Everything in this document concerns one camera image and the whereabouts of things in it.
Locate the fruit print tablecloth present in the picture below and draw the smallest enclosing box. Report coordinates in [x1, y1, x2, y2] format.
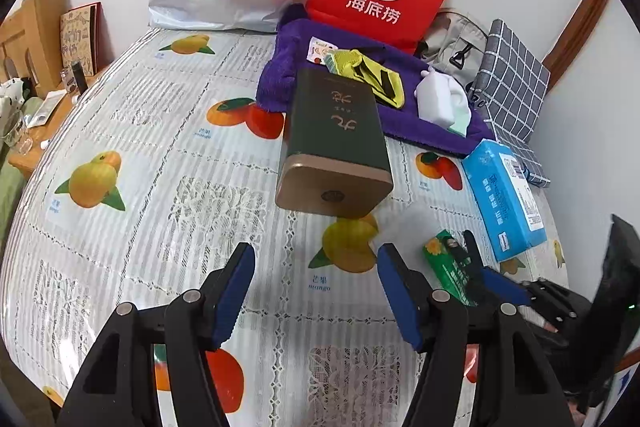
[0, 26, 572, 427]

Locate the beige backpack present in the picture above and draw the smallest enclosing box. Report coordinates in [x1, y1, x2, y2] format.
[414, 8, 488, 87]

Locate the dark green tea box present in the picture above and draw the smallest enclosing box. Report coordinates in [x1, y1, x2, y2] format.
[274, 67, 394, 219]

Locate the brown door frame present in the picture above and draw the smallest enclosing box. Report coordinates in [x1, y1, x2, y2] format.
[542, 0, 608, 90]

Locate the purple towel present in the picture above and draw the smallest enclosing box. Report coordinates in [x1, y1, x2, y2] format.
[256, 4, 495, 157]

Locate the green patterned tissue packet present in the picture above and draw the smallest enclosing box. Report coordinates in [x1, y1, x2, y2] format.
[306, 37, 337, 65]

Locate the yellow black pouch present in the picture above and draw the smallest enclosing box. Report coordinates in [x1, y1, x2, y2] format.
[326, 49, 405, 109]

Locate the blue tissue pack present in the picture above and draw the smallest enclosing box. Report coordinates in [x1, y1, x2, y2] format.
[462, 140, 547, 262]

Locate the mint green cloth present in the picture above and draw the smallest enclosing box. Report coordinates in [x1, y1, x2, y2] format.
[446, 106, 472, 138]

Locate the grey plaid cushion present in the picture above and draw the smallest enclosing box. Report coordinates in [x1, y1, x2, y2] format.
[468, 20, 550, 187]

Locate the green snack packet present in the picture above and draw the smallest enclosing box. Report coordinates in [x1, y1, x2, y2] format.
[423, 230, 476, 307]

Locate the brown patterned box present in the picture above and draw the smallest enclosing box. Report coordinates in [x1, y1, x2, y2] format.
[60, 2, 101, 76]

